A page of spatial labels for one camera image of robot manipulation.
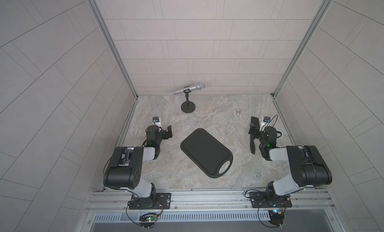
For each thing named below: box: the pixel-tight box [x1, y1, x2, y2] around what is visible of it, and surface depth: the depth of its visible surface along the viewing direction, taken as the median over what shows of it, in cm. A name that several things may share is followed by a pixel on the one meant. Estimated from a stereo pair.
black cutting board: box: [180, 128, 234, 179], surface depth 89 cm
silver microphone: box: [172, 82, 206, 95], surface depth 93 cm
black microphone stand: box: [181, 88, 196, 114], surface depth 110 cm
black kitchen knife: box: [250, 116, 260, 154], surface depth 91 cm
